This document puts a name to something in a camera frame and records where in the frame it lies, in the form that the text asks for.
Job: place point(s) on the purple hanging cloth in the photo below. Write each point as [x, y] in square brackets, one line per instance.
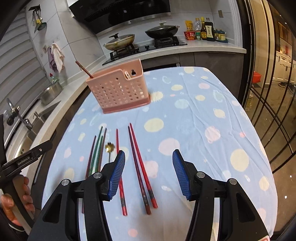
[52, 63]

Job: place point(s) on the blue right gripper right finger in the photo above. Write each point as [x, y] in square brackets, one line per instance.
[185, 172]

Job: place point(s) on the person left hand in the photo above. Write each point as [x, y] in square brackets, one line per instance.
[17, 202]

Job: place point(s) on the hanging utensil rack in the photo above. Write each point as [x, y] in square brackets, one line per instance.
[37, 19]

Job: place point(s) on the small jars on tray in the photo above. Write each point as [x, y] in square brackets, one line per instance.
[220, 36]

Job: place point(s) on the gold flower spoon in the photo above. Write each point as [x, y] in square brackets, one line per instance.
[109, 147]

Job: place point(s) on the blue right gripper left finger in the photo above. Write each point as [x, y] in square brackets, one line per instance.
[112, 173]

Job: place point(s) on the dark red chopstick pair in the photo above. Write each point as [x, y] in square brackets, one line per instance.
[141, 185]

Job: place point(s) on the stainless steel bowl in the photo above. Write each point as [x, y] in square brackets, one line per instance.
[50, 93]

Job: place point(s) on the green chopstick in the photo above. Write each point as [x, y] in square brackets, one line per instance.
[94, 156]
[98, 155]

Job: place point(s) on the brown sauce bottle yellow cap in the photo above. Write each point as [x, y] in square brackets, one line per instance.
[203, 29]

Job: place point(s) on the clear plastic bottle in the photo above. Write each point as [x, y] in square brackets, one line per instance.
[197, 25]

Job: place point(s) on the black wok with lid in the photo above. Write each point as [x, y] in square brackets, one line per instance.
[162, 31]

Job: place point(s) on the cream hanging towel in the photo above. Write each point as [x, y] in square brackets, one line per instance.
[58, 57]

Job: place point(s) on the stainless steel sink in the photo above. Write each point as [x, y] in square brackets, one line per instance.
[38, 121]

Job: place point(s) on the blue planet pattern tablecloth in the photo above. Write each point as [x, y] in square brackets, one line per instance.
[190, 110]

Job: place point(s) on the pink perforated utensil holder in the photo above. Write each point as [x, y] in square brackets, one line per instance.
[120, 87]

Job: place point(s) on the chrome kitchen faucet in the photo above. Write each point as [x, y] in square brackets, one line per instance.
[14, 112]

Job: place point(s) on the black range hood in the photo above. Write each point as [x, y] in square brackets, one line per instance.
[100, 16]

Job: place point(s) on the dark soy sauce bottle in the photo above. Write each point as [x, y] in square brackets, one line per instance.
[209, 27]

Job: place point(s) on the green dish soap bottle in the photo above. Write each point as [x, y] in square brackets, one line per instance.
[53, 78]

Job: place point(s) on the brown chopstick gold band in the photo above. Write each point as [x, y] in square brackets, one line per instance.
[102, 148]

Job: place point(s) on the red seasoning packet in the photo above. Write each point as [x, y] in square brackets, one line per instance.
[190, 35]

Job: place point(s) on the beige wok with lid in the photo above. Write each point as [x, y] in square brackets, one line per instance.
[119, 42]

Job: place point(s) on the black gas stove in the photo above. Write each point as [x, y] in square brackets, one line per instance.
[132, 50]

